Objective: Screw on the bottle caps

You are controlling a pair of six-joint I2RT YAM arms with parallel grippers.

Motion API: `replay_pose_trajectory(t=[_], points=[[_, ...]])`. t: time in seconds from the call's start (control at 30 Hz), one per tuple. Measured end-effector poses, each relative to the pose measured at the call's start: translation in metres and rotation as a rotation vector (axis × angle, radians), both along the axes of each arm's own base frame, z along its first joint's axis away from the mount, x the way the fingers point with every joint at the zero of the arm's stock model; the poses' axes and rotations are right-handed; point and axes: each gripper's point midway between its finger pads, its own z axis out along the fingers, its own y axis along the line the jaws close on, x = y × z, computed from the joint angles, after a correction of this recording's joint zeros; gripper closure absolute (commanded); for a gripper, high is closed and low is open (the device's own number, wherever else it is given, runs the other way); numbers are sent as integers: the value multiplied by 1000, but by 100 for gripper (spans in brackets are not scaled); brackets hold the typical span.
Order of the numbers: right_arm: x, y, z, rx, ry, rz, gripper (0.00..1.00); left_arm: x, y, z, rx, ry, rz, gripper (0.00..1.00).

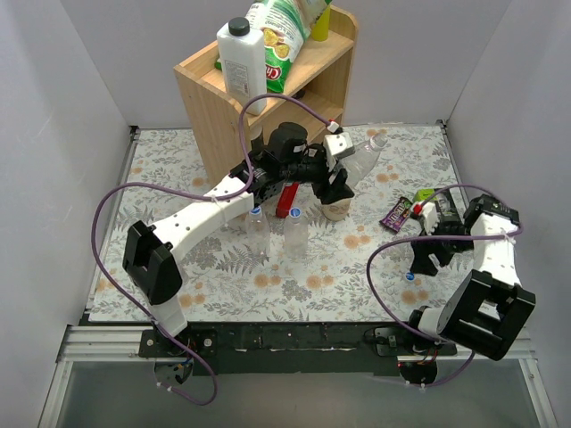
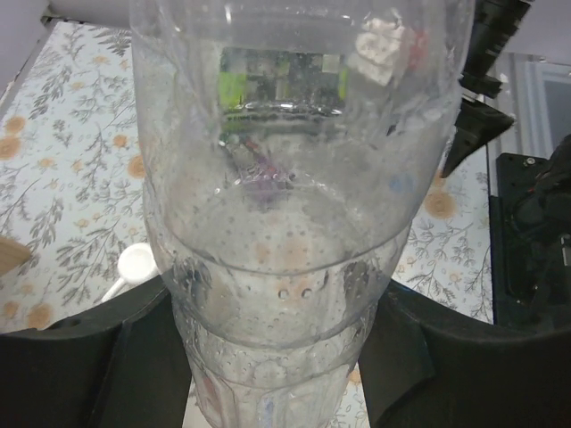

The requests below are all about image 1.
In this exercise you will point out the floral table mat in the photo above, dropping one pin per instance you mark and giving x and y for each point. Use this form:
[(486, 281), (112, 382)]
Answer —
[(354, 269)]

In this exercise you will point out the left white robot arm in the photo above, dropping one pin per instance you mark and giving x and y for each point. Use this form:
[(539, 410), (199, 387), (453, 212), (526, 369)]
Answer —
[(152, 252)]

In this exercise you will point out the yellow bottle on shelf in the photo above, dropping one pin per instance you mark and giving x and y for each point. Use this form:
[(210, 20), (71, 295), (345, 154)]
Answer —
[(320, 29)]

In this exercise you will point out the black base bar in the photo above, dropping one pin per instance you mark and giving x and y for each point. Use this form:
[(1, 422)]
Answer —
[(380, 348)]

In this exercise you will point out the wooden shelf unit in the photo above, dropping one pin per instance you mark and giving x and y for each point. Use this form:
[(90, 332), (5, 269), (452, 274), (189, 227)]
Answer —
[(322, 70)]

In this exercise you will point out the white bottle black cap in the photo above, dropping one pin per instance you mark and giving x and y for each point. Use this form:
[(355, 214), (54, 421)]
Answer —
[(242, 59)]

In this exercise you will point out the purple candy bar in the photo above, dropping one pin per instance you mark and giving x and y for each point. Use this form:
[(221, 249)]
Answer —
[(397, 215)]

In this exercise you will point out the clear plastic bottle front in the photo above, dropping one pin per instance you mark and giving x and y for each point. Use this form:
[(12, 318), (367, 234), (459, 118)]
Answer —
[(296, 235)]

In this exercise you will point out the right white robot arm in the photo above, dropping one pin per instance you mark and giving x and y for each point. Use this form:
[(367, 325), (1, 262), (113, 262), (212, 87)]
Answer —
[(490, 306)]

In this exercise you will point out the dark bottle in shelf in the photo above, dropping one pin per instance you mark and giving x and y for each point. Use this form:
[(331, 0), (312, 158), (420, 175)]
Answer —
[(257, 139)]

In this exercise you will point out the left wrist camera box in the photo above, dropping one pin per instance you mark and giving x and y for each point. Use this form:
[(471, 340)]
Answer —
[(339, 146)]

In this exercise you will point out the clear plastic bottle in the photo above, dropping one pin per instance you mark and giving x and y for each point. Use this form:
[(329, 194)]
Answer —
[(258, 234), (296, 235), (364, 159)]

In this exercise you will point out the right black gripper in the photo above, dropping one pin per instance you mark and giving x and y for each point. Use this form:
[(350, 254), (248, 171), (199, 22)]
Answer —
[(429, 246)]

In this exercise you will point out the black green box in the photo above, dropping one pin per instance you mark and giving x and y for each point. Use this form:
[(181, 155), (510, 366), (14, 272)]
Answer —
[(448, 212)]

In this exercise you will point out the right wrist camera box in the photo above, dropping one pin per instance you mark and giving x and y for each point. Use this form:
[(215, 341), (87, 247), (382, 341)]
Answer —
[(427, 214)]

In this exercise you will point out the beige lotion bottle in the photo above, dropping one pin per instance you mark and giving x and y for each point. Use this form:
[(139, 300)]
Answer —
[(336, 211)]

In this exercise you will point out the red box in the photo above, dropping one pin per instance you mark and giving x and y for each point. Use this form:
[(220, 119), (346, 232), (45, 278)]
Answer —
[(286, 200)]

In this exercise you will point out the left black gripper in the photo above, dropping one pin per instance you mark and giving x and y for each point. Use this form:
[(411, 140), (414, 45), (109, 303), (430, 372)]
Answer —
[(328, 183)]

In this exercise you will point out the green chips bag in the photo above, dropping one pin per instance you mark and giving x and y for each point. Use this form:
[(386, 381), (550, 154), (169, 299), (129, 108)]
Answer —
[(285, 26)]

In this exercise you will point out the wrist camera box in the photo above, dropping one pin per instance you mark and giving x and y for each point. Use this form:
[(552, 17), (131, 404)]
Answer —
[(427, 214), (339, 146)]

